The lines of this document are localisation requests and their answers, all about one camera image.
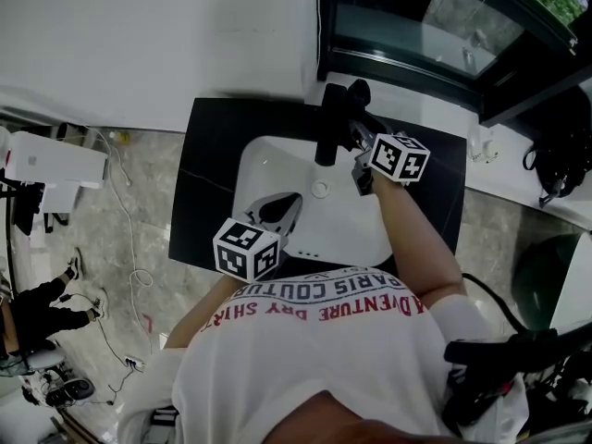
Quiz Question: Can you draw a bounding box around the black window frame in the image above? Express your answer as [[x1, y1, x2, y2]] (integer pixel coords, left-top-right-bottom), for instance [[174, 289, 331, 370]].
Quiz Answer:
[[316, 0, 592, 127]]

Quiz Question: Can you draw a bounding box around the dark grey cloth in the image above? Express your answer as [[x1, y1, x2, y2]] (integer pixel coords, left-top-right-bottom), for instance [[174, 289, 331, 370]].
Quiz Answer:
[[339, 79, 374, 152]]

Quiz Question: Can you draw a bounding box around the white cable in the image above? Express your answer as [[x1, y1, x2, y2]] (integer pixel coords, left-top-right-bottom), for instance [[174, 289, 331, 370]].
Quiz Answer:
[[90, 127, 154, 355]]

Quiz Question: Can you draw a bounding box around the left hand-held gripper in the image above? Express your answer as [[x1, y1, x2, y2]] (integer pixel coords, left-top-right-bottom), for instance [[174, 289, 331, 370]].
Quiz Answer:
[[212, 191, 304, 285]]

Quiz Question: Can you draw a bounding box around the grey shoulder strap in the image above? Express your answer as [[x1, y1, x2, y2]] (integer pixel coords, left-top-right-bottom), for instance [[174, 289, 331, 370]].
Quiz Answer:
[[150, 404, 179, 439]]

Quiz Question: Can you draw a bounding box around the black faucet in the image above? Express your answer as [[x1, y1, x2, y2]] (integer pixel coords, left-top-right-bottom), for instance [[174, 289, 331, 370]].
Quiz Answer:
[[314, 82, 351, 167]]

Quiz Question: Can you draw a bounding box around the green and white bathtub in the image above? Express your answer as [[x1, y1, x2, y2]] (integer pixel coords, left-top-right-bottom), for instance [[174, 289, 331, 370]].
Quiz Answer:
[[511, 231, 592, 333]]

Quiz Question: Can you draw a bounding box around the white printed t-shirt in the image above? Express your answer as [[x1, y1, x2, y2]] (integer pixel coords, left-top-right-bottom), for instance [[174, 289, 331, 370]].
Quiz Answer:
[[117, 265, 528, 444]]

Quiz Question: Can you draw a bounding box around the black backpack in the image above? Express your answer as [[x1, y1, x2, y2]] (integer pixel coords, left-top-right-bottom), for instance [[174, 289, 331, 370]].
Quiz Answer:
[[522, 129, 592, 210]]

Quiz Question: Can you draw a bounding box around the person's left forearm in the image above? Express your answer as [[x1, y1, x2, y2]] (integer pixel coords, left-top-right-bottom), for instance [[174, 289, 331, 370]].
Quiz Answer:
[[164, 273, 247, 352]]

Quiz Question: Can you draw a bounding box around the person's right forearm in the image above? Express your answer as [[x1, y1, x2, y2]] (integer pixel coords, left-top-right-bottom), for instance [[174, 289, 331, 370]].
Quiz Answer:
[[372, 173, 466, 301]]

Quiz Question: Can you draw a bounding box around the black body-worn rig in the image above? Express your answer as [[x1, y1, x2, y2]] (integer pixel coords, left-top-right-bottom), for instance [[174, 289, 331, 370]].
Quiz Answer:
[[441, 273, 592, 439]]

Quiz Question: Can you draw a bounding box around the dark wooden vanity cabinet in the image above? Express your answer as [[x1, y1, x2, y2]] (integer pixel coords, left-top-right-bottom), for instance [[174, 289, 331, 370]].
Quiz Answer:
[[167, 97, 468, 273]]

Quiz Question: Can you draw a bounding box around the black headset device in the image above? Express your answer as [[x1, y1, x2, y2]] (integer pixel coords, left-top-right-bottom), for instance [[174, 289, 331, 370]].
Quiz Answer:
[[44, 376, 96, 409]]

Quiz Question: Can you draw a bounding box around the white sink basin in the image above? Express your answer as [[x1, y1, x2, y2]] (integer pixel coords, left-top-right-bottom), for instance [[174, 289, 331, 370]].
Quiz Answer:
[[230, 134, 394, 270]]

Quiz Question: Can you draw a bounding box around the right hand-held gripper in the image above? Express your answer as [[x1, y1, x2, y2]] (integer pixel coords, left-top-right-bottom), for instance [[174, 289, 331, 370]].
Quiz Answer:
[[347, 116, 432, 198]]

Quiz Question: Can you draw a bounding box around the black cable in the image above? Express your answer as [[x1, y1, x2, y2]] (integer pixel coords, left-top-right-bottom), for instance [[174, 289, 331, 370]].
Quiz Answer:
[[54, 292, 141, 407]]

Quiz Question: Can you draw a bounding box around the white water dispenser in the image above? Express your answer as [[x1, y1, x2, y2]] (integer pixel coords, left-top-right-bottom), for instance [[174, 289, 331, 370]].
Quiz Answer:
[[4, 129, 110, 215]]

